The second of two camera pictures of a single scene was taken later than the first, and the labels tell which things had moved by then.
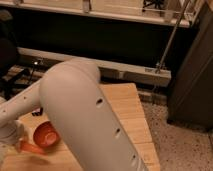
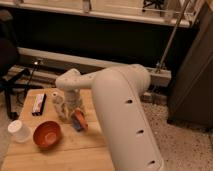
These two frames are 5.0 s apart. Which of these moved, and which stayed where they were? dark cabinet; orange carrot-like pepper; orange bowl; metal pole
Moved: orange carrot-like pepper
Stayed: dark cabinet; orange bowl; metal pole
